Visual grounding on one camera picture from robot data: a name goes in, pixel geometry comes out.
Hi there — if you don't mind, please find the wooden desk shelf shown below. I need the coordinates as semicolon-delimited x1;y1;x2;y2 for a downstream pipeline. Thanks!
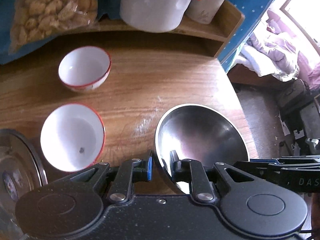
65;0;245;58

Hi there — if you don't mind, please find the white jug blue lid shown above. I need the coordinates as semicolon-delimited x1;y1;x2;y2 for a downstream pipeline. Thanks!
120;0;191;33

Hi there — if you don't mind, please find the bed with pink bedding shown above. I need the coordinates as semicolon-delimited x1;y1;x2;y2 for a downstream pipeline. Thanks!
227;9;319;90

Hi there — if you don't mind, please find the bag of biscuits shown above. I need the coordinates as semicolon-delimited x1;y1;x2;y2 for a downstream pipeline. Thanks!
9;0;98;53

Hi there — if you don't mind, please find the white red-rimmed bowl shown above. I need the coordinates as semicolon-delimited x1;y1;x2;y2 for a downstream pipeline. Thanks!
58;46;112;92
40;103;106;172

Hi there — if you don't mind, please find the large steel plate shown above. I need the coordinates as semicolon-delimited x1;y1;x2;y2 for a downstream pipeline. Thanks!
0;129;48;239

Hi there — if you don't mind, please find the blue dotted curtain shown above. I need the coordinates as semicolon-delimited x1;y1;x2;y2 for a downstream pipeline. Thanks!
218;0;274;72

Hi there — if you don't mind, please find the deep steel bowl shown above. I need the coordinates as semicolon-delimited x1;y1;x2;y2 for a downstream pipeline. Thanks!
154;103;249;194

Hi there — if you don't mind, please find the dark suitcase on floor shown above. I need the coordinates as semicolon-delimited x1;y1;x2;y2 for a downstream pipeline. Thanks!
276;79;312;112

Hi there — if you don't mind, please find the white steel thermos cup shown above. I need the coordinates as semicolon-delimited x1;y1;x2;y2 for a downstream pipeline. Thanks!
185;0;225;24

